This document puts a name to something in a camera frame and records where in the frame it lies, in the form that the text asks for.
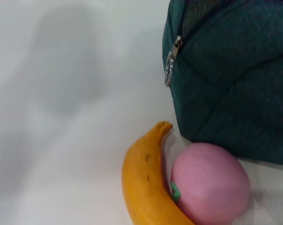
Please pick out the yellow banana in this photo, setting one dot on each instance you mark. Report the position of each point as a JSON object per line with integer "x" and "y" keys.
{"x": 141, "y": 182}

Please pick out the pink toy peach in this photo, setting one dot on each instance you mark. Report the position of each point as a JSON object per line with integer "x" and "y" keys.
{"x": 209, "y": 182}

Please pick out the dark teal lunch bag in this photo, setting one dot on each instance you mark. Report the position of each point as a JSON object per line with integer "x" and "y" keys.
{"x": 237, "y": 70}

